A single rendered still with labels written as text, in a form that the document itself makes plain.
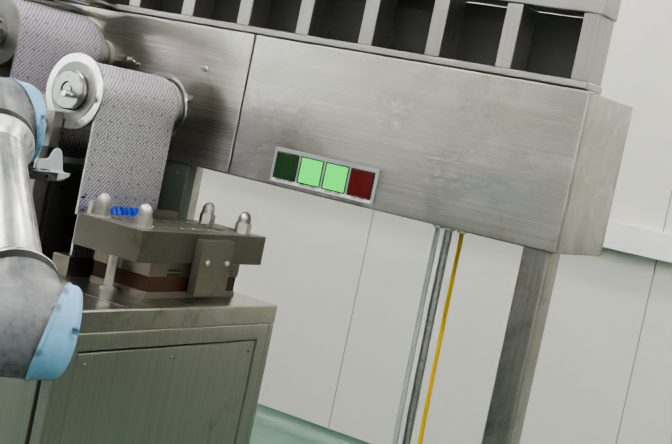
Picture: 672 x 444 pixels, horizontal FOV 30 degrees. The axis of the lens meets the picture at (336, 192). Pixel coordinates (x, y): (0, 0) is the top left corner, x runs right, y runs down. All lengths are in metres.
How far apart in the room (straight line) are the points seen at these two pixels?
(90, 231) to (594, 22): 1.00
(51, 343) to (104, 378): 0.77
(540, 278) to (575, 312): 2.29
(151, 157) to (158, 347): 0.45
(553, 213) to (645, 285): 2.40
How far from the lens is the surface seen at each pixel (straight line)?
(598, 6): 2.31
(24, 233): 1.59
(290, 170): 2.54
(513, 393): 2.50
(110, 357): 2.23
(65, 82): 2.48
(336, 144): 2.50
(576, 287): 4.75
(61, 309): 1.48
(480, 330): 4.90
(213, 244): 2.44
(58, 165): 2.35
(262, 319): 2.57
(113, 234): 2.34
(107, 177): 2.50
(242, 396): 2.60
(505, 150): 2.33
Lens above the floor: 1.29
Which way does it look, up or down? 3 degrees down
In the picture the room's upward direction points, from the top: 12 degrees clockwise
